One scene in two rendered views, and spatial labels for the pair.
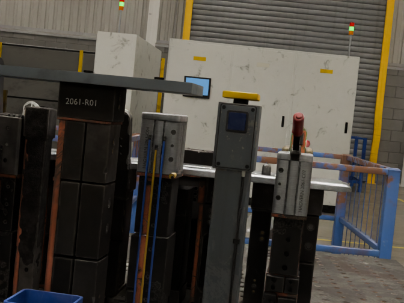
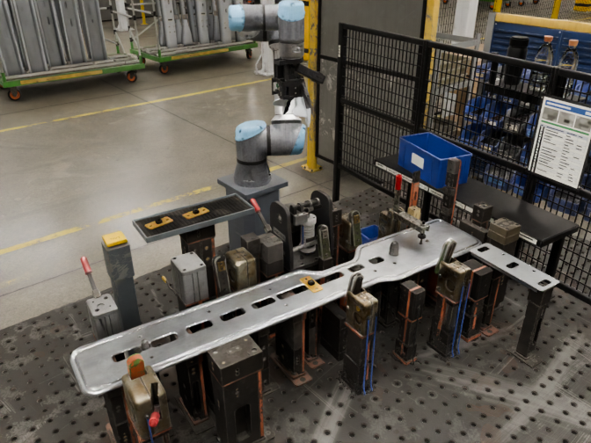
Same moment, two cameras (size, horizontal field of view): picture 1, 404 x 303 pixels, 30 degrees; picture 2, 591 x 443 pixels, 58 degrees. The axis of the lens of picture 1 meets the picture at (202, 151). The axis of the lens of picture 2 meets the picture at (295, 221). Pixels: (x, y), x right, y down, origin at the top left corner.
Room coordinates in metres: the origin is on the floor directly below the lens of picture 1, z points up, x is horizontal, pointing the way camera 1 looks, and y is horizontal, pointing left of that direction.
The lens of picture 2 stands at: (2.71, -0.54, 1.97)
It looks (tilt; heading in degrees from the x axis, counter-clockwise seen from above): 28 degrees down; 140
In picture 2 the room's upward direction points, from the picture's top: straight up
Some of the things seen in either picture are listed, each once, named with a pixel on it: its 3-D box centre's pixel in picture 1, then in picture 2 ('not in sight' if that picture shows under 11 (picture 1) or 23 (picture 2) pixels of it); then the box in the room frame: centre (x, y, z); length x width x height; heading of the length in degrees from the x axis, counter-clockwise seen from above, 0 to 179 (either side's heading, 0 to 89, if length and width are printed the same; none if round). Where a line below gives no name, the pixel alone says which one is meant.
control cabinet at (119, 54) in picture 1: (126, 97); not in sight; (10.71, 1.14, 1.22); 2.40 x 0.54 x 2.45; 176
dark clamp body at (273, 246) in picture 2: (5, 209); (271, 286); (1.49, 0.38, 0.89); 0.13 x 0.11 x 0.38; 172
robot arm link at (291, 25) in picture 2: not in sight; (291, 21); (1.45, 0.50, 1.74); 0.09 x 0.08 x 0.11; 144
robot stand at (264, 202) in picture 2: not in sight; (254, 223); (1.11, 0.59, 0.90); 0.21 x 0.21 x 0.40; 89
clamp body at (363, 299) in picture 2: not in sight; (359, 341); (1.87, 0.42, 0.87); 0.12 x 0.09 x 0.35; 172
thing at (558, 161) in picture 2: not in sight; (562, 141); (1.92, 1.38, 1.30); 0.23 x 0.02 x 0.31; 172
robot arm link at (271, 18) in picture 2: not in sight; (283, 18); (1.36, 0.55, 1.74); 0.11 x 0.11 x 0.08; 54
